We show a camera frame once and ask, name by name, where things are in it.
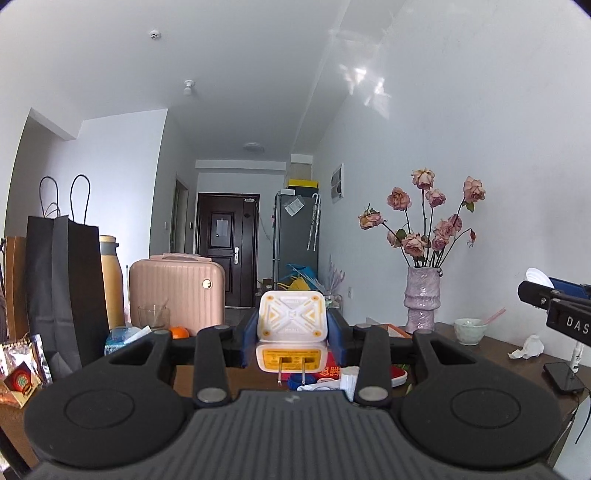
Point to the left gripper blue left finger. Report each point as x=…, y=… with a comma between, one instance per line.
x=249, y=336

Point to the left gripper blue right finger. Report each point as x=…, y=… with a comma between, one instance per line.
x=339, y=337

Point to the white orange power adapter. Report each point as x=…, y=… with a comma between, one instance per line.
x=292, y=333

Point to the clear plastic jar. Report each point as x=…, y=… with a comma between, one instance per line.
x=347, y=381

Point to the white jar lid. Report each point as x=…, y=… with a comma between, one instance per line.
x=536, y=276

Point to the crumpled white tissue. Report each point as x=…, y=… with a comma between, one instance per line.
x=533, y=347

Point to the black smartphone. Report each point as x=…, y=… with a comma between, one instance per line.
x=563, y=378

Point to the red cardboard box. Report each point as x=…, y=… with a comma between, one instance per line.
x=379, y=357

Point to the pink spoon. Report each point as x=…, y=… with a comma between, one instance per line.
x=493, y=317

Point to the pink suitcase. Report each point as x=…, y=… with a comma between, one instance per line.
x=187, y=290

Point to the yellow blue clutter pile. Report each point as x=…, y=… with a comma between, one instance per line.
x=303, y=278

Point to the clear drinking glass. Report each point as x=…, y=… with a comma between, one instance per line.
x=154, y=316

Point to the purple textured vase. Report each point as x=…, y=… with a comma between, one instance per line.
x=422, y=298

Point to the light green bowl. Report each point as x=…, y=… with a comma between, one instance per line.
x=469, y=331

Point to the dark brown door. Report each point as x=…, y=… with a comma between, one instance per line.
x=227, y=233

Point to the grey refrigerator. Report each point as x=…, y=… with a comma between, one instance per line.
x=293, y=236

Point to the blue tissue pack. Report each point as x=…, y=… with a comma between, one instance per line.
x=120, y=337

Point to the dried pink roses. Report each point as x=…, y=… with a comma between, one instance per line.
x=429, y=243

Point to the yellow thermos bottle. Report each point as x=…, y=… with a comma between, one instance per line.
x=112, y=281

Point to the black paper bag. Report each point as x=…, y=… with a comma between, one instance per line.
x=64, y=290

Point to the snack packets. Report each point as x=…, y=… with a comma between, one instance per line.
x=24, y=370

